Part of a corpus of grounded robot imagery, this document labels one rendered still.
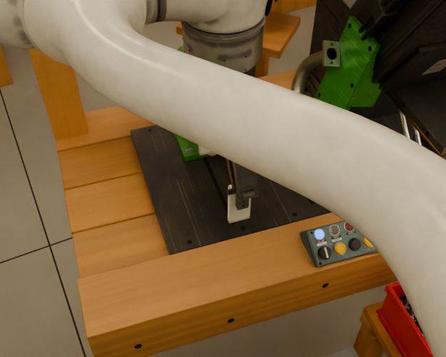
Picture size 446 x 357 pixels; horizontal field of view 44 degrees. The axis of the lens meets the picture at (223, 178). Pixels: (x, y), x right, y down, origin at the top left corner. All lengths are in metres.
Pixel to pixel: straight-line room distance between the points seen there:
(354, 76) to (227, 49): 0.64
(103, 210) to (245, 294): 0.40
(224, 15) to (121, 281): 0.74
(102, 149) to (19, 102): 1.73
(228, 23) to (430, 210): 0.34
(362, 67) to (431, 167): 0.87
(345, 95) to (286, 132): 0.89
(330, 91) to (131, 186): 0.53
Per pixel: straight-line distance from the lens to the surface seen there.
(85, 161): 1.46
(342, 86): 1.23
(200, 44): 0.60
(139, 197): 1.35
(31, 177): 2.73
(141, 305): 1.15
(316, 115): 0.34
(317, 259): 1.19
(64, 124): 1.51
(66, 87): 1.44
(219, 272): 1.18
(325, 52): 1.22
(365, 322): 1.31
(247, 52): 0.60
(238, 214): 0.74
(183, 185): 1.33
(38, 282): 2.35
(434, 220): 0.30
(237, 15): 0.57
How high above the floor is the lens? 1.88
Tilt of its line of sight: 47 degrees down
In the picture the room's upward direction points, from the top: straight up
